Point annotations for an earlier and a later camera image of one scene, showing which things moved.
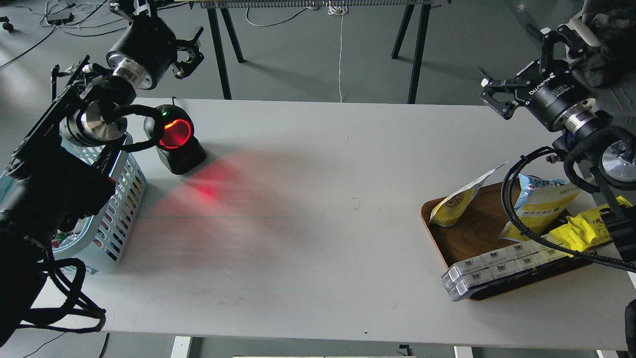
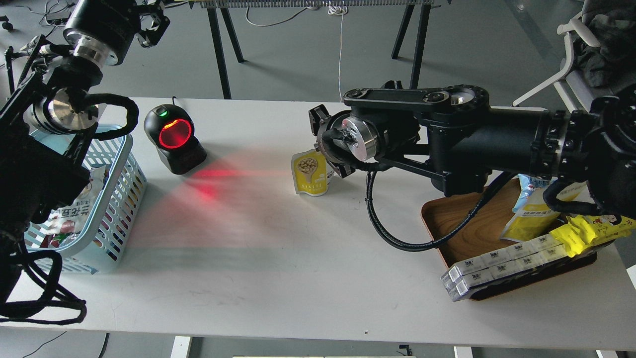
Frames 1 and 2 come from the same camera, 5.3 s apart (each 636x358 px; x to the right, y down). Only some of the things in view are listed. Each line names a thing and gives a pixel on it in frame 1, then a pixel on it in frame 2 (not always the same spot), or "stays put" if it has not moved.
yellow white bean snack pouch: [453, 206] → [311, 173]
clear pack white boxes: [499, 264] stays put
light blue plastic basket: [98, 241] stays put
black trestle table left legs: [212, 18] stays put
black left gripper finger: [183, 69] → [149, 38]
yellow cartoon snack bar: [587, 229] stays put
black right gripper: [551, 92] → [346, 137]
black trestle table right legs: [425, 13] stays put
